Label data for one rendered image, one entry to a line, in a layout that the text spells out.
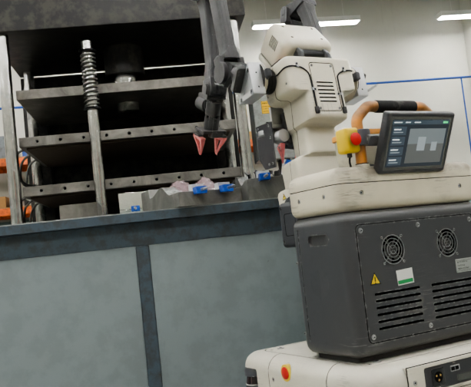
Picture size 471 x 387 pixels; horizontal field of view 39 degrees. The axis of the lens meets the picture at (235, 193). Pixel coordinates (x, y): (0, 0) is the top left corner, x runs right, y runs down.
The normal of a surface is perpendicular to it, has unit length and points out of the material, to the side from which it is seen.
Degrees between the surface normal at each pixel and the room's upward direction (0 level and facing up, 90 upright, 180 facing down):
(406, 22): 90
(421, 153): 115
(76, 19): 90
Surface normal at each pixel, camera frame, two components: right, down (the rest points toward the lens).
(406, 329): 0.48, -0.12
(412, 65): 0.17, -0.10
